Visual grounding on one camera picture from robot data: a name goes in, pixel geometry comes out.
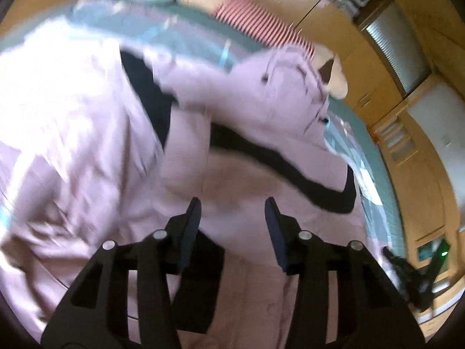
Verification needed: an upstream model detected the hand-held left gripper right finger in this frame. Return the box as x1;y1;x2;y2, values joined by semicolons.
265;197;425;349

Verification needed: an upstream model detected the pink hoodie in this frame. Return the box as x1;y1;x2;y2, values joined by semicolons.
0;25;367;349

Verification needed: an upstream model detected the checked bed sheet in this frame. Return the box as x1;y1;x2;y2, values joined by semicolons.
0;0;407;262

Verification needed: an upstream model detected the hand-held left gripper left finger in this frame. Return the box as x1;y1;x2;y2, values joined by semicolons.
41;197;203;349

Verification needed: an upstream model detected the beige plush toy striped shirt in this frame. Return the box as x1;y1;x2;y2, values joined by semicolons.
160;0;349;100

